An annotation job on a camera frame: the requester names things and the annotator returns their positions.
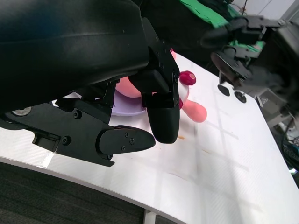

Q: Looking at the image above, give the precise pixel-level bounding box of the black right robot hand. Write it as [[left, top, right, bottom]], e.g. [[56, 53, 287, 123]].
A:
[[200, 14, 299, 123]]

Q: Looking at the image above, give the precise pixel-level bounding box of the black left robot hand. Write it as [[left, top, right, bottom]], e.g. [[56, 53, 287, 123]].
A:
[[0, 0, 182, 168]]

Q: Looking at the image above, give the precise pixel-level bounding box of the pink plush beaver doll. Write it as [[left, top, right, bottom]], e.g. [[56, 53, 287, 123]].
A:
[[115, 48, 208, 123]]

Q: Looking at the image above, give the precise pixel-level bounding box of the purple plastic plate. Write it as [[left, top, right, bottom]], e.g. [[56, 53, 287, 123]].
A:
[[111, 90, 146, 117]]

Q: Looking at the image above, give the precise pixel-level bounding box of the black round table grommet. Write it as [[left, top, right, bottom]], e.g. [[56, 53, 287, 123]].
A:
[[234, 91, 247, 104], [217, 84, 231, 97]]

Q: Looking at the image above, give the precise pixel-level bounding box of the green cloth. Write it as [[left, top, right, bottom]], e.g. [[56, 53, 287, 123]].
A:
[[179, 0, 266, 52]]

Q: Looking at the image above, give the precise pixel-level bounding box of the grey table leg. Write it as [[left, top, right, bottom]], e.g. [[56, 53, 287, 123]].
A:
[[143, 209, 157, 224]]

